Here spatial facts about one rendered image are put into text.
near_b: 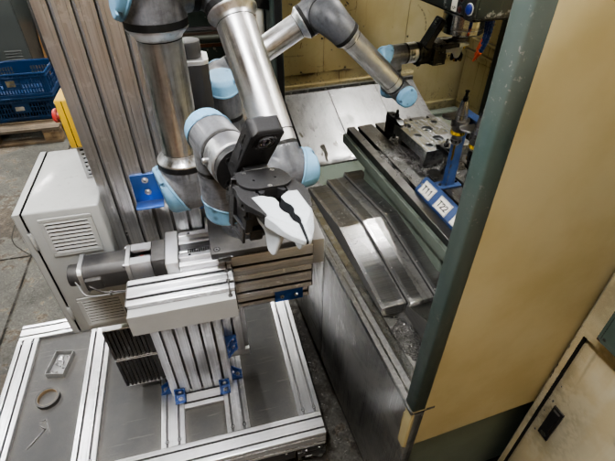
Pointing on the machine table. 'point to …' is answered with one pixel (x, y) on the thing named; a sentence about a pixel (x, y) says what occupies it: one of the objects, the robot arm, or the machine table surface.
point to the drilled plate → (426, 137)
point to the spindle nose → (456, 26)
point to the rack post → (451, 168)
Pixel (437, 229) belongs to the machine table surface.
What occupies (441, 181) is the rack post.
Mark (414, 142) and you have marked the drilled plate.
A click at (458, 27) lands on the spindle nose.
